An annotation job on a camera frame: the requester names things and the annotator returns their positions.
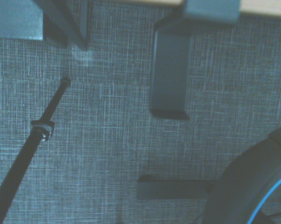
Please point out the black and blue headphones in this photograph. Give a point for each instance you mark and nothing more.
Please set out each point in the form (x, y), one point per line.
(243, 186)

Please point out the wooden desk with black frame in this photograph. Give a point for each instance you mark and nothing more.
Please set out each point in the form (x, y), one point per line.
(259, 5)

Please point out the black headphone hanger hook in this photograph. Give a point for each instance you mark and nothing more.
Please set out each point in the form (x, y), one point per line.
(169, 77)

